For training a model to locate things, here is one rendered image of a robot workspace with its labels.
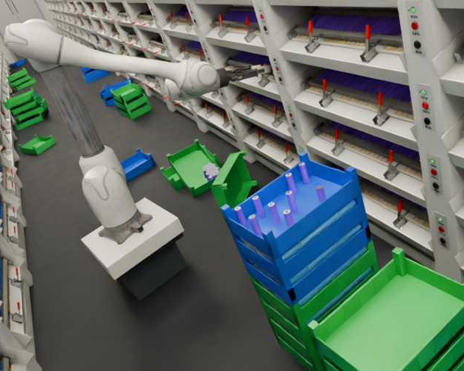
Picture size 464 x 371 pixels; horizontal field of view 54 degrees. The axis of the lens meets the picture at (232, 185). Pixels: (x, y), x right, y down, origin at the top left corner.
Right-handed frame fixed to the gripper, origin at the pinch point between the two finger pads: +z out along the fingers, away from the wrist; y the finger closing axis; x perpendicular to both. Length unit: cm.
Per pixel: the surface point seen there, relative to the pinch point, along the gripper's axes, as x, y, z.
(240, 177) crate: -58, -28, -3
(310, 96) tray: -6.1, 32.6, 1.7
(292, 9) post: 23.3, 25.3, 1.0
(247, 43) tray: 11.3, 0.2, -5.1
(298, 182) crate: -19, 66, -26
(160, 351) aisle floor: -80, 43, -72
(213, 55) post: 1.4, -44.7, -2.3
